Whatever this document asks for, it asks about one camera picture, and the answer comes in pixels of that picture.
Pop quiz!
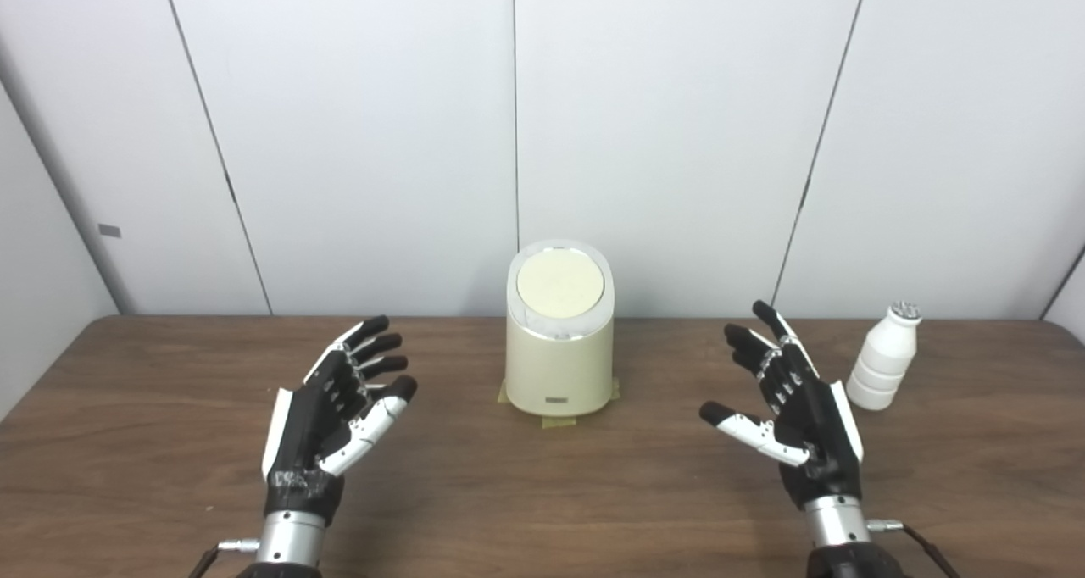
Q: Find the small white plastic bottle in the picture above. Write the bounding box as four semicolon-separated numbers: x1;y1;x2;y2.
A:
846;301;923;411

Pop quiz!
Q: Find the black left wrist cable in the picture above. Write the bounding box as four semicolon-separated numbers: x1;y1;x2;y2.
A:
188;539;260;578

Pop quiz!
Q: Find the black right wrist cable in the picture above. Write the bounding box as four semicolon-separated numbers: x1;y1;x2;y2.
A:
866;519;963;578

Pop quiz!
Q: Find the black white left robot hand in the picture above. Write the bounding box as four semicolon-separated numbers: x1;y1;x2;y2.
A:
261;314;418;524

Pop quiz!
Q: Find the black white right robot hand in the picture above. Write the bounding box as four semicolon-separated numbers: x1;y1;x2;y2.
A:
699;300;865;511

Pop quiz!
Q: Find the cream-colored cylindrical bin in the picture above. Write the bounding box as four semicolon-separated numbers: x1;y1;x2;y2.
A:
505;239;615;418

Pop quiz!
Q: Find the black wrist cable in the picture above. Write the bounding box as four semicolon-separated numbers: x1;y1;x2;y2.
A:
866;519;963;578
188;539;260;578

